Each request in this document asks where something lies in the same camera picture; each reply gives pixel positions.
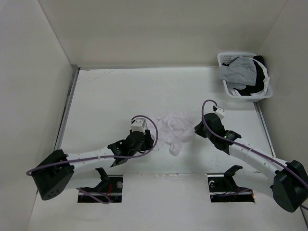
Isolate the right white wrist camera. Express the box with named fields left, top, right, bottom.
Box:
left=213, top=106, right=225, bottom=119

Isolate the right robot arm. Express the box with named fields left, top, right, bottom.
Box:
left=194, top=113, right=308, bottom=213

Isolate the white plastic laundry basket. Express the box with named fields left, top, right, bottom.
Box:
left=217, top=51, right=273, bottom=102

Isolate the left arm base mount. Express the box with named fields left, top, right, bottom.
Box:
left=77, top=168, right=124, bottom=204

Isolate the black tank top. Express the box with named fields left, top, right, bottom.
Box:
left=238, top=61, right=265, bottom=96

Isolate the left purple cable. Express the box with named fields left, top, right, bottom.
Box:
left=26, top=115, right=159, bottom=205

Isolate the white garment in basket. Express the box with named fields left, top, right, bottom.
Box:
left=227, top=55, right=270, bottom=96

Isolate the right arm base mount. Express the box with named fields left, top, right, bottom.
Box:
left=207, top=165, right=255, bottom=203

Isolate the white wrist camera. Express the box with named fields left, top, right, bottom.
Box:
left=213, top=106, right=225, bottom=119
left=131, top=118, right=147, bottom=133

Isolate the purple cable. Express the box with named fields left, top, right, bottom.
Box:
left=26, top=115, right=159, bottom=205
left=201, top=100, right=308, bottom=210

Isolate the grey tank top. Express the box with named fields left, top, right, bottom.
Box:
left=219, top=55, right=257, bottom=86

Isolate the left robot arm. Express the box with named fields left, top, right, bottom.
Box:
left=26, top=129, right=158, bottom=201

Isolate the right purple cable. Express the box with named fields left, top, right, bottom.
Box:
left=201, top=100, right=308, bottom=210

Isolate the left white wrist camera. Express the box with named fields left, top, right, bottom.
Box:
left=131, top=118, right=147, bottom=133

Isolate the white tank top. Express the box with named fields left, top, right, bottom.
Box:
left=147, top=112, right=196, bottom=156

